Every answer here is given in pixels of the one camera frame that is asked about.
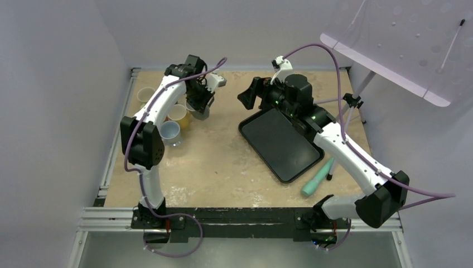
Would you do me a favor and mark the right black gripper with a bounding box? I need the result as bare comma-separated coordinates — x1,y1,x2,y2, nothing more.
238,75,297,118

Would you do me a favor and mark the dark teal mug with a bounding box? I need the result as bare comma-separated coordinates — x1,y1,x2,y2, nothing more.
185,102,210,121

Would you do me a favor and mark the yellow mug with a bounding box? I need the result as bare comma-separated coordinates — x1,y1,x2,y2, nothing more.
167,104,190,130

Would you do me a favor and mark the light grey mug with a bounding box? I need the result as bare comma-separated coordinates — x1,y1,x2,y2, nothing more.
160,121,182,147

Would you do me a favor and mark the light green mug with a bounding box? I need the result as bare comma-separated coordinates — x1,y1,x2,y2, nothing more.
137,87,156,109

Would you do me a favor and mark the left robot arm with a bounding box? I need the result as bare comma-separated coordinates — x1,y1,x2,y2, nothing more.
119,55,226,228

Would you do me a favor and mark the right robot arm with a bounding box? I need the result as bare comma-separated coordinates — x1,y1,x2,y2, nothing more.
237,74,409,228

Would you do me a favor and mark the black serving tray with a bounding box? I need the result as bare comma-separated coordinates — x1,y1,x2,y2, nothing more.
238,109,325,184

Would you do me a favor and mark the tripod stand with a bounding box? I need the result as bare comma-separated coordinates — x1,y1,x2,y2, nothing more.
315,71,376,181

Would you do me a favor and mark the teal bottle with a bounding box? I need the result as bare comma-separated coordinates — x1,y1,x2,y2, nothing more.
301,157,334,197

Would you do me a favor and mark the white perforated board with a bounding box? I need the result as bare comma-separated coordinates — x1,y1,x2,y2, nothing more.
320,1,472,107

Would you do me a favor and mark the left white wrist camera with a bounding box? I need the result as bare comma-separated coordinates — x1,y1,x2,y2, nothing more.
206,73,227,93

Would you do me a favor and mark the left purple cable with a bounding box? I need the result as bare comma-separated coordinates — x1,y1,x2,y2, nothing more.
123,56,228,258

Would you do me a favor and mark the purple cable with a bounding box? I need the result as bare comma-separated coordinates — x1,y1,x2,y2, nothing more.
123,56,228,258
282,43,456,211

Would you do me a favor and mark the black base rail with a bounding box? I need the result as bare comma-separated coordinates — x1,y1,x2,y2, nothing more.
131,206,348,243

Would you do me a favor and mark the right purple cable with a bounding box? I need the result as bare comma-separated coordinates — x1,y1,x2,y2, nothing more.
282,43,456,211

